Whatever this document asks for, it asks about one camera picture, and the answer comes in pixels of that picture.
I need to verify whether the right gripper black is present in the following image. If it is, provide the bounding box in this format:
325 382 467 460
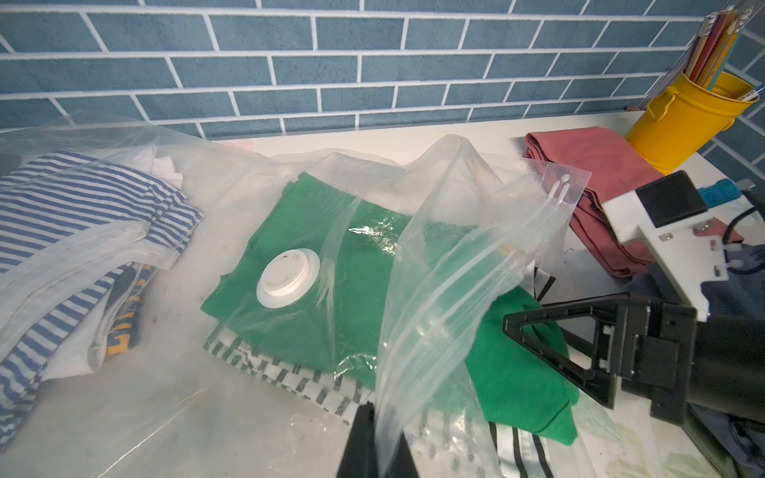
503 294 764 425

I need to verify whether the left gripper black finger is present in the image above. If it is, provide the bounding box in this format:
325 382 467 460
336 402 420 478

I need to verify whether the striped black white garment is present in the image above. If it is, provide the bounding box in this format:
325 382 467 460
201 271 579 477

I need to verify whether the red garment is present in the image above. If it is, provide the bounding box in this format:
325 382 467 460
524 125 745 281

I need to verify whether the grey blue garment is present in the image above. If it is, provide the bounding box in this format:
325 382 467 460
683 404 764 477

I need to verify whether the clear vacuum bag with valve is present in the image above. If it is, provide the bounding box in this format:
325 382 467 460
123 135 587 477

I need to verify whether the bright green garment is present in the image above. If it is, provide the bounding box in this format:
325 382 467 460
201 173 579 445

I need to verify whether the clear bag with striped clothes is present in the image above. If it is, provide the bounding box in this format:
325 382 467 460
1 113 270 444

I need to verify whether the yellow pencil cup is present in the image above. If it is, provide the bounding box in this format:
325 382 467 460
626 73 756 175

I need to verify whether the coloured pencils bundle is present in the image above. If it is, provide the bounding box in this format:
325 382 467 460
683 1 762 92

